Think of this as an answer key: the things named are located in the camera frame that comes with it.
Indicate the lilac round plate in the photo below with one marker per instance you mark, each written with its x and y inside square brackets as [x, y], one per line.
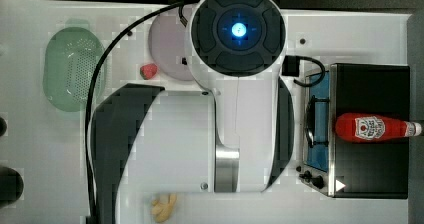
[166, 45]

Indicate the green plastic colander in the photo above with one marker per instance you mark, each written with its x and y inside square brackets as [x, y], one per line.
[71, 57]

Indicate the red ketchup bottle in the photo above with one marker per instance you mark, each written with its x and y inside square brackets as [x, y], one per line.
[367, 128]

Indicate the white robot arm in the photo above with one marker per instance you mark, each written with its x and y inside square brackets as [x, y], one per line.
[230, 133]

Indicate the peeled toy banana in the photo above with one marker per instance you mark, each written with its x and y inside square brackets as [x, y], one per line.
[162, 211]

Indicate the black round base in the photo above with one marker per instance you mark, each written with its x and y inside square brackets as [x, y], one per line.
[11, 186]

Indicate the red toy strawberry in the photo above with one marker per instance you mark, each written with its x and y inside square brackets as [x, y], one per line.
[148, 71]

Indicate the black toaster oven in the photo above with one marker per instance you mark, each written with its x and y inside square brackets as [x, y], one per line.
[342, 169]

